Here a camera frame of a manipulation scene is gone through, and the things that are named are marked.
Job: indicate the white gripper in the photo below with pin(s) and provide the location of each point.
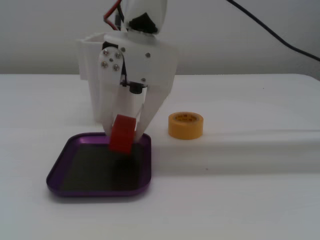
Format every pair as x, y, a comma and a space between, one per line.
152, 67

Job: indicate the red rectangular block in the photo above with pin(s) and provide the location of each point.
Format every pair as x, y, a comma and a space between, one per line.
122, 136

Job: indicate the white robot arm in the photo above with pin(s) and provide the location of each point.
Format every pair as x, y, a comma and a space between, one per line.
140, 12

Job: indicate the white plastic holder cup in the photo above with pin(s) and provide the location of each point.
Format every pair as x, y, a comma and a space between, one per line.
88, 65

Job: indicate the yellow tape roll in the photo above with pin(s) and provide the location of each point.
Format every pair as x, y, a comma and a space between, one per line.
185, 128

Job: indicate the purple metal tray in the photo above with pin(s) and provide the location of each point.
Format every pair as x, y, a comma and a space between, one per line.
95, 170

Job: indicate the black pen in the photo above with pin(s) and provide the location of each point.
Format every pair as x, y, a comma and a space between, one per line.
117, 22

